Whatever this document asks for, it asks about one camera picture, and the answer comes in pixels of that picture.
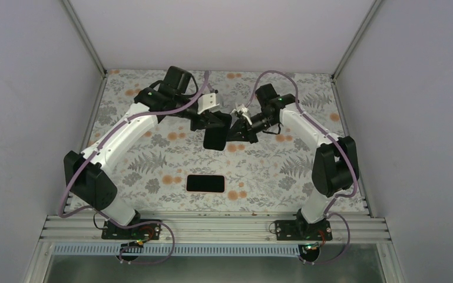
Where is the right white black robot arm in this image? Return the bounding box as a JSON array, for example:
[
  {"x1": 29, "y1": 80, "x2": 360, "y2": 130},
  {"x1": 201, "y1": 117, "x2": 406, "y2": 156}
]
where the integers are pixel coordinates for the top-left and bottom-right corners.
[{"x1": 227, "y1": 84, "x2": 359, "y2": 241}]

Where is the purple cable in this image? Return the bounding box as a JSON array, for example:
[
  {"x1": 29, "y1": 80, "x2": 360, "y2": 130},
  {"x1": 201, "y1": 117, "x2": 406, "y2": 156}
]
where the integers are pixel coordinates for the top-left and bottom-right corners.
[
  {"x1": 57, "y1": 70, "x2": 211, "y2": 266},
  {"x1": 246, "y1": 70, "x2": 359, "y2": 266}
]

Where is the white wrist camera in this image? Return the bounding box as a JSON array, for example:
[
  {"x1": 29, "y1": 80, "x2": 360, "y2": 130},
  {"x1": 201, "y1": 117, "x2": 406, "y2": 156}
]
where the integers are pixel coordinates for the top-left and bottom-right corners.
[
  {"x1": 230, "y1": 104, "x2": 253, "y2": 125},
  {"x1": 197, "y1": 93, "x2": 221, "y2": 114}
]

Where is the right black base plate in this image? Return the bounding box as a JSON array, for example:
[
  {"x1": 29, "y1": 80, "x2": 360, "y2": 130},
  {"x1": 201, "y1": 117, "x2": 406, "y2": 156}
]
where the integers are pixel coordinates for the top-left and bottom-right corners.
[{"x1": 274, "y1": 219, "x2": 333, "y2": 241}]

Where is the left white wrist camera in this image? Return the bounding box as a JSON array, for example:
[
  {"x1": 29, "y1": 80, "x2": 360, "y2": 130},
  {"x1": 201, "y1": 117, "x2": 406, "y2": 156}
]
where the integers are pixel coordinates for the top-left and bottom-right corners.
[{"x1": 197, "y1": 93, "x2": 221, "y2": 114}]

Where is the floral patterned table mat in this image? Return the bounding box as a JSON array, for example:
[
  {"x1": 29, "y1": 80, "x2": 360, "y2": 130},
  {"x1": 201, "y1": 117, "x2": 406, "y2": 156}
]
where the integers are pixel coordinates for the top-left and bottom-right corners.
[{"x1": 108, "y1": 71, "x2": 343, "y2": 212}]

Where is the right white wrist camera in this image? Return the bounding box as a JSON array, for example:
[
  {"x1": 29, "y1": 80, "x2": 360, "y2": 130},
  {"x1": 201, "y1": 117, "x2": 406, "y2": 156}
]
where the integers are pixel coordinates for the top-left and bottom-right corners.
[{"x1": 230, "y1": 104, "x2": 253, "y2": 125}]

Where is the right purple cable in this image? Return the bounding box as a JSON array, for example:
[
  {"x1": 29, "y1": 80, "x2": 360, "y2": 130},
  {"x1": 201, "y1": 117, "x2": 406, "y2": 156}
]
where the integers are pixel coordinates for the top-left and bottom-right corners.
[{"x1": 246, "y1": 70, "x2": 359, "y2": 266}]

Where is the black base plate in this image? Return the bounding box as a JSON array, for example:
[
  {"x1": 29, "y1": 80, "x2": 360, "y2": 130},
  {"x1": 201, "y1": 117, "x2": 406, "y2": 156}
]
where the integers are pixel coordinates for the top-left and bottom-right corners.
[
  {"x1": 274, "y1": 219, "x2": 333, "y2": 241},
  {"x1": 101, "y1": 221, "x2": 161, "y2": 242}
]

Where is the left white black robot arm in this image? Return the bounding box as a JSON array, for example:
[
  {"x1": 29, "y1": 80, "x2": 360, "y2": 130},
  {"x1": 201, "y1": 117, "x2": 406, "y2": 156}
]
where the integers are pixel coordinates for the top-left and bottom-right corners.
[{"x1": 57, "y1": 66, "x2": 225, "y2": 239}]

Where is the slotted grey cable duct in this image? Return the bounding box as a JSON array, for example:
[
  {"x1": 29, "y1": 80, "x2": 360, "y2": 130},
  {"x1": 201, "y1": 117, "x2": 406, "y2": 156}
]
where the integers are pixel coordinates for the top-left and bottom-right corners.
[{"x1": 53, "y1": 243, "x2": 300, "y2": 257}]

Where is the black phone with pink edge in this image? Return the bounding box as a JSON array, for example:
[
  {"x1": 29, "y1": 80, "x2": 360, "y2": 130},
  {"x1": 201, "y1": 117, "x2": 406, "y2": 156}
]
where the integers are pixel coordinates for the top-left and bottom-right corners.
[{"x1": 186, "y1": 175, "x2": 226, "y2": 193}]

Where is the aluminium rail frame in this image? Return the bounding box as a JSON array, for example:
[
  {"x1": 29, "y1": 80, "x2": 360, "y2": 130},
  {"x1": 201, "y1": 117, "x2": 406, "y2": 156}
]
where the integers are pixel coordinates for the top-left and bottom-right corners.
[{"x1": 39, "y1": 212, "x2": 391, "y2": 244}]

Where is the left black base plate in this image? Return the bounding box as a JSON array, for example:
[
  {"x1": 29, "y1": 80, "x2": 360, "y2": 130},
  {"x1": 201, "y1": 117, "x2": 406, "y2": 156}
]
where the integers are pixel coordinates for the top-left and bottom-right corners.
[{"x1": 101, "y1": 221, "x2": 161, "y2": 242}]

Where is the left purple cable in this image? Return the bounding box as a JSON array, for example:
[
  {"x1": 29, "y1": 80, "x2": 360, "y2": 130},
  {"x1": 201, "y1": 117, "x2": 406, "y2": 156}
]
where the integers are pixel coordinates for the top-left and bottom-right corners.
[{"x1": 57, "y1": 70, "x2": 211, "y2": 266}]

